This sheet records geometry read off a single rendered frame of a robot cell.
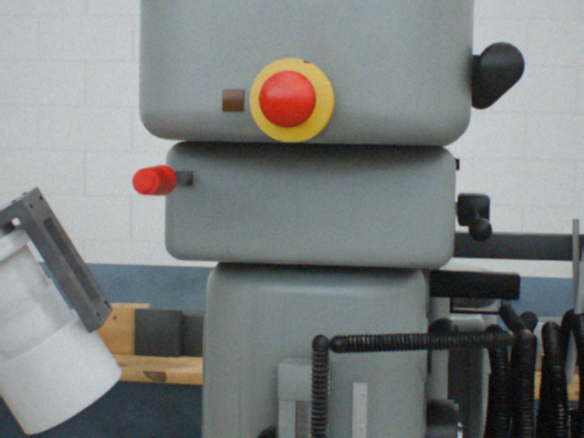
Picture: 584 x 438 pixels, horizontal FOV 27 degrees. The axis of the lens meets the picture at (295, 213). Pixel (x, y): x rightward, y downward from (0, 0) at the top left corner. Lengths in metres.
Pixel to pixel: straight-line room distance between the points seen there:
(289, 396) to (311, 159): 0.19
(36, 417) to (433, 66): 0.39
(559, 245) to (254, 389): 0.48
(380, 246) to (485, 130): 4.34
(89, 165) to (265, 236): 4.55
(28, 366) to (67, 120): 4.87
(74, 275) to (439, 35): 0.34
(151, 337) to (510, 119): 1.77
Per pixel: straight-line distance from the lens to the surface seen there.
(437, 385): 1.23
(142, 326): 4.98
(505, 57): 0.92
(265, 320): 1.04
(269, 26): 0.90
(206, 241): 1.01
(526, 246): 1.40
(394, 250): 0.99
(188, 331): 4.97
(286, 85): 0.85
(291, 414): 1.01
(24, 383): 0.71
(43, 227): 0.70
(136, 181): 0.87
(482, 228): 1.12
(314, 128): 0.87
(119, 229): 5.51
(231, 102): 0.90
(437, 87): 0.90
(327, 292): 1.03
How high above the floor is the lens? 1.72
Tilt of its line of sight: 3 degrees down
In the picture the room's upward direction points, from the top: 1 degrees clockwise
